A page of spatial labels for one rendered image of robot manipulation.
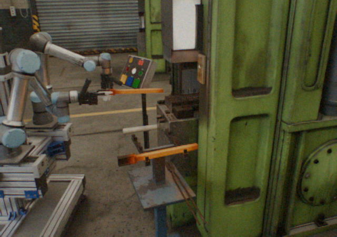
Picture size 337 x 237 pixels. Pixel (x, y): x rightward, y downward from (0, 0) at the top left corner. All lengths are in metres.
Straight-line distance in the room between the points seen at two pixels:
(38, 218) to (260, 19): 2.01
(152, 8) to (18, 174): 5.44
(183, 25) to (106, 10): 8.02
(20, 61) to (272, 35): 1.39
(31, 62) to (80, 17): 8.19
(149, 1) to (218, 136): 5.33
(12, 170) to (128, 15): 8.34
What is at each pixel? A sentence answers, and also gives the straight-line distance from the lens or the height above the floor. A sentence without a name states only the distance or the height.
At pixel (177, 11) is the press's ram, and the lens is 1.92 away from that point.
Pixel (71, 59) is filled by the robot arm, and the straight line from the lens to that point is 2.22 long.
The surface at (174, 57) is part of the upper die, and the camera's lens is 1.99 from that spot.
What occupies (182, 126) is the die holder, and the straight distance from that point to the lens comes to 2.00.
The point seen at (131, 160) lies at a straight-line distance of 1.52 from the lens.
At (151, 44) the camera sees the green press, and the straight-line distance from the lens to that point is 6.92.
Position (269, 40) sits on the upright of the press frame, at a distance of 1.86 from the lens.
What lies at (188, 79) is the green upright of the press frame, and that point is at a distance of 2.35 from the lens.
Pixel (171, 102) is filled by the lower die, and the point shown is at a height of 0.99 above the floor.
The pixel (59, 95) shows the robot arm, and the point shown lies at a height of 1.15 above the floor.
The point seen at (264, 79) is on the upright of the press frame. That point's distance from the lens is 1.90.
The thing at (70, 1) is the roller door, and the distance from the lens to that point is 9.90.
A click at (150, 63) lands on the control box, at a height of 1.17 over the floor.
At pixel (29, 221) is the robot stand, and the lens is 2.45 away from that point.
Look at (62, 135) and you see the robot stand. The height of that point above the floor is 0.73.
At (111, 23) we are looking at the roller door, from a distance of 9.90.
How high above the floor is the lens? 1.68
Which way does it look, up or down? 22 degrees down
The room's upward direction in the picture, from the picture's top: 1 degrees counter-clockwise
